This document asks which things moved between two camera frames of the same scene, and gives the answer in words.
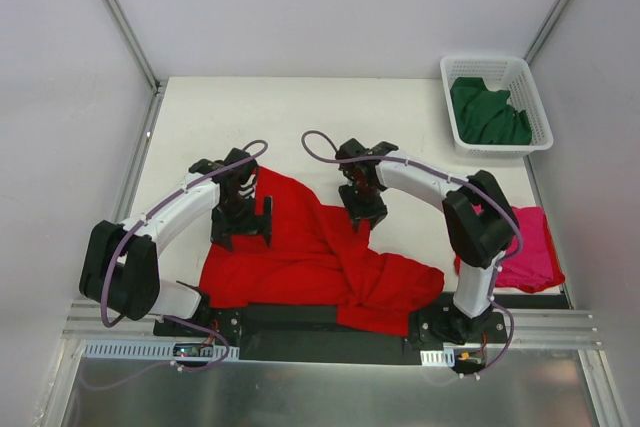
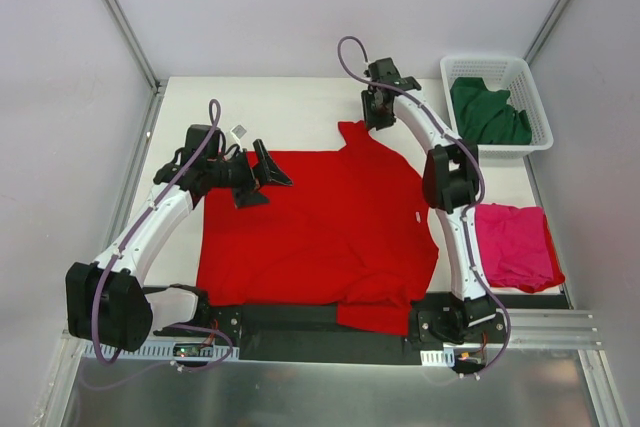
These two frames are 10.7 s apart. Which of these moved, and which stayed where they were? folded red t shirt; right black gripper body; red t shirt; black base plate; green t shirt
Moved: right black gripper body; red t shirt
Stayed: green t shirt; folded red t shirt; black base plate
